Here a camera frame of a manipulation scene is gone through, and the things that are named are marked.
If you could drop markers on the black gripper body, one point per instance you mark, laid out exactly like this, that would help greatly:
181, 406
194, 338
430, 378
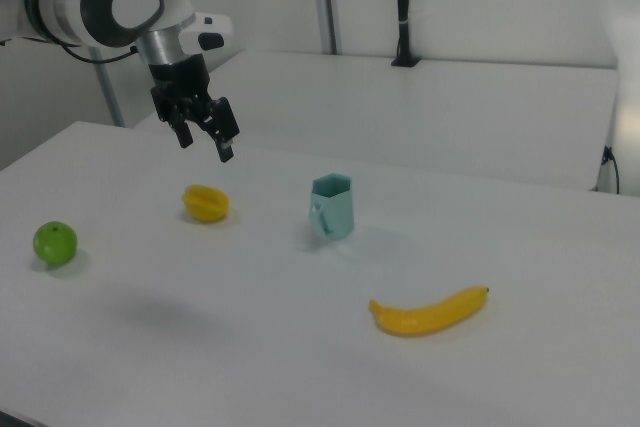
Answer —
180, 84

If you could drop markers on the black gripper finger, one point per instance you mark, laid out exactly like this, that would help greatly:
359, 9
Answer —
224, 147
184, 134

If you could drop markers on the teal hexagonal mug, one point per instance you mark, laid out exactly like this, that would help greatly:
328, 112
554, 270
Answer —
332, 208

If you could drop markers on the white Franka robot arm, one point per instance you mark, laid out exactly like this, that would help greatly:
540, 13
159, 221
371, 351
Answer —
100, 2

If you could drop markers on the yellow starfruit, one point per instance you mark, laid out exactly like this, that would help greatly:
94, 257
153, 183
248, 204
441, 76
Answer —
205, 203

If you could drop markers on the green apple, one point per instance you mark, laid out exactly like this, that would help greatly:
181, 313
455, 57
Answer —
55, 242

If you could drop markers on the yellow banana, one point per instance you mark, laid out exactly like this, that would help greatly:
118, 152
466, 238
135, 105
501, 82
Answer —
427, 313

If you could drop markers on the black camera pole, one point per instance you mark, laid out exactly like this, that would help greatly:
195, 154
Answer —
403, 7

